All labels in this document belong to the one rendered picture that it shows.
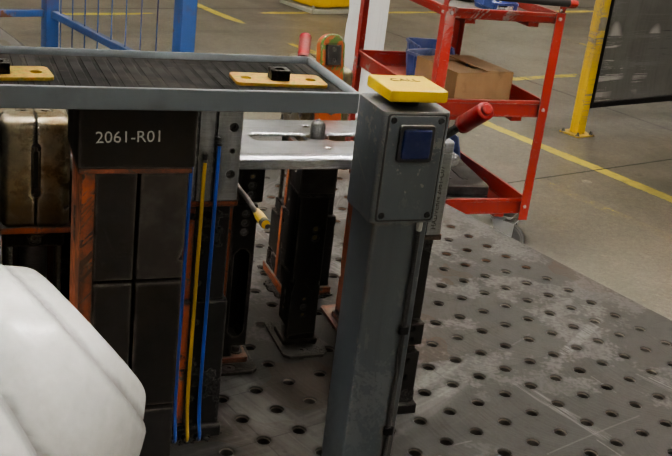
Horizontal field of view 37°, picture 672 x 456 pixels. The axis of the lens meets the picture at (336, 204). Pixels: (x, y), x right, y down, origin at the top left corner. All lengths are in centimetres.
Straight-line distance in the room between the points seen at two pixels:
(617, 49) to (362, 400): 478
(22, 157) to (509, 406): 70
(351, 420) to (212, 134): 33
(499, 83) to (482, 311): 198
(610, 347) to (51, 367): 121
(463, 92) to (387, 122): 251
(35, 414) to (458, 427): 89
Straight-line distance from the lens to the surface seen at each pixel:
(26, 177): 104
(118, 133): 85
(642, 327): 167
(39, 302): 47
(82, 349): 46
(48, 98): 81
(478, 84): 346
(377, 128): 94
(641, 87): 599
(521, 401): 137
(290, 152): 124
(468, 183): 360
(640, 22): 584
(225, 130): 105
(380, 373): 105
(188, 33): 334
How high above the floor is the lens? 137
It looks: 20 degrees down
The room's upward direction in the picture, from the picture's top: 7 degrees clockwise
